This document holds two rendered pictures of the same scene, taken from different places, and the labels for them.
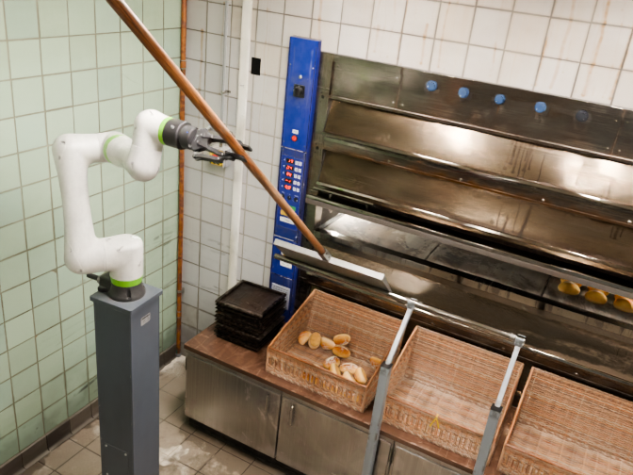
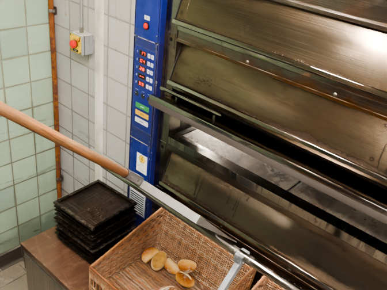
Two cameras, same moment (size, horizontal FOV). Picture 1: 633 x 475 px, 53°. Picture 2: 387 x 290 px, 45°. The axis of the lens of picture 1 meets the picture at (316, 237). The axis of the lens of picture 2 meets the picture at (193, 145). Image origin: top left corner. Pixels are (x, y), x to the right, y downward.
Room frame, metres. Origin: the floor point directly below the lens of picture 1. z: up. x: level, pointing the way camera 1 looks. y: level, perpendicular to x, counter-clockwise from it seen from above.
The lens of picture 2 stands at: (1.27, -0.53, 2.22)
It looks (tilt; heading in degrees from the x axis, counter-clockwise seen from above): 29 degrees down; 13
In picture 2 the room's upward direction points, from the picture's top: 7 degrees clockwise
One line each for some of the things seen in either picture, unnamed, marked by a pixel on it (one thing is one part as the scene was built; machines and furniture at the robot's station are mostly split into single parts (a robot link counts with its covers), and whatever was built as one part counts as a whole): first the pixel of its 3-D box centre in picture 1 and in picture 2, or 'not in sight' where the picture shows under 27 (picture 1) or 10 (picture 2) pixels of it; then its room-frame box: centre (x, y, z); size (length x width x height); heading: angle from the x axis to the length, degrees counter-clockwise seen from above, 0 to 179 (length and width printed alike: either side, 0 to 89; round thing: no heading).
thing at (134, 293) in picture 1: (115, 282); not in sight; (2.23, 0.79, 1.23); 0.26 x 0.15 x 0.06; 69
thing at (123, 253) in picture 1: (122, 259); not in sight; (2.20, 0.75, 1.36); 0.16 x 0.13 x 0.19; 121
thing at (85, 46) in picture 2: (219, 155); (81, 42); (3.32, 0.58, 1.46); 0.10 x 0.07 x 0.10; 65
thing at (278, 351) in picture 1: (336, 346); (171, 277); (2.72, -0.17, 0.72); 0.56 x 0.49 x 0.28; 64
